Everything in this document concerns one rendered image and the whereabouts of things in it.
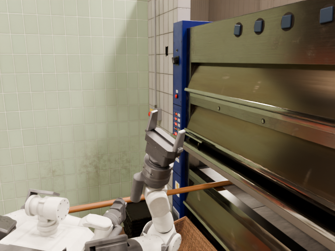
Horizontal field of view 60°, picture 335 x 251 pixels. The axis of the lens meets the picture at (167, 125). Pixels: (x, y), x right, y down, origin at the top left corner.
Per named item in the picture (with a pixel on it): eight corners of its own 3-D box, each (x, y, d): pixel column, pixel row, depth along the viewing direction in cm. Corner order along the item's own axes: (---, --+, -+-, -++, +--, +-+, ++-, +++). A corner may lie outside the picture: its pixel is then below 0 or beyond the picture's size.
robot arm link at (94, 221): (109, 235, 128) (79, 227, 127) (113, 218, 126) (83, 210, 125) (105, 245, 122) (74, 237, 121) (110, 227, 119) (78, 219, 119)
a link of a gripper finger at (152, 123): (150, 113, 79) (147, 131, 82) (159, 110, 81) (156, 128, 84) (147, 110, 79) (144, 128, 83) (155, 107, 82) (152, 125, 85)
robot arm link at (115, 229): (98, 229, 134) (85, 244, 123) (103, 209, 131) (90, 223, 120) (120, 239, 132) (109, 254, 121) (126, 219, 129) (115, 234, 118)
